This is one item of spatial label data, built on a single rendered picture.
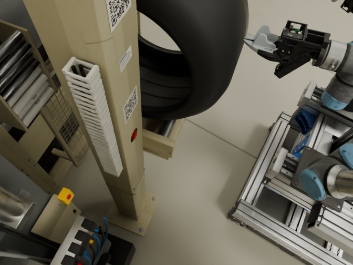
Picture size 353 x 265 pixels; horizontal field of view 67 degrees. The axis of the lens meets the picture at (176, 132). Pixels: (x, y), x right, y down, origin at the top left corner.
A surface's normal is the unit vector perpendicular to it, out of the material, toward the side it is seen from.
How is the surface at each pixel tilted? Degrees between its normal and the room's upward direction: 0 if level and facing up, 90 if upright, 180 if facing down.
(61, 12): 90
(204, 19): 57
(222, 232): 0
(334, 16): 0
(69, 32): 90
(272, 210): 0
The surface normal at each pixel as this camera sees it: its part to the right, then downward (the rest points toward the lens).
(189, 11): 0.24, 0.42
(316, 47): -0.36, 0.81
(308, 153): 0.09, -0.47
